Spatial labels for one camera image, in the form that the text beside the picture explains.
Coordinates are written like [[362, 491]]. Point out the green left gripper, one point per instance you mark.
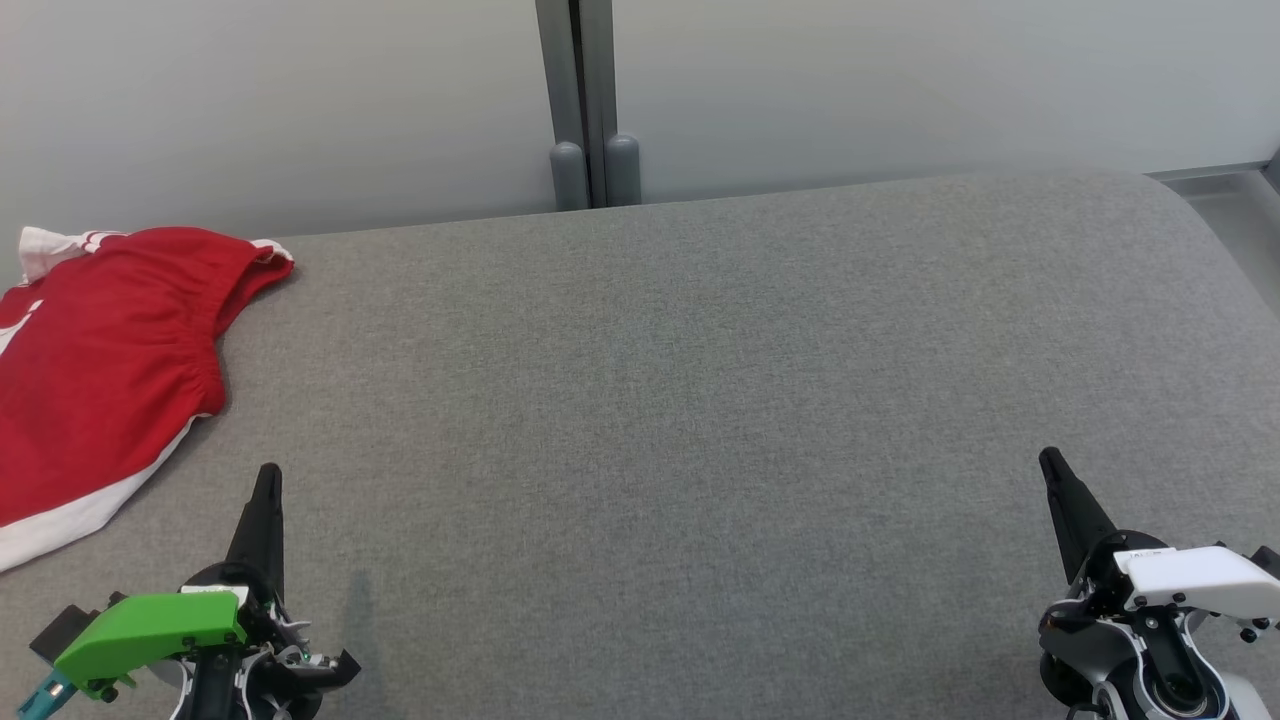
[[150, 630]]

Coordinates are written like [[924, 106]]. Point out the red basketball jersey white trim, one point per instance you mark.
[[100, 380]]

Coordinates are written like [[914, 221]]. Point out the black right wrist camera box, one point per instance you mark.
[[1268, 562]]

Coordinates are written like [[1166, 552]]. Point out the grey fabric sofa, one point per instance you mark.
[[640, 450]]

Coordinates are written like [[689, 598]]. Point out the grey aluminium floor track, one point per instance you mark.
[[1210, 172]]

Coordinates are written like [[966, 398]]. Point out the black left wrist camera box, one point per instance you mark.
[[70, 625]]

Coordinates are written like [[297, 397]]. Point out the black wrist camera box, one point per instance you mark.
[[1268, 562], [70, 625]]

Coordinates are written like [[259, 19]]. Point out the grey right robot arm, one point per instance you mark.
[[1080, 650]]

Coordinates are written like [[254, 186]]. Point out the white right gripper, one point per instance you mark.
[[1190, 575]]

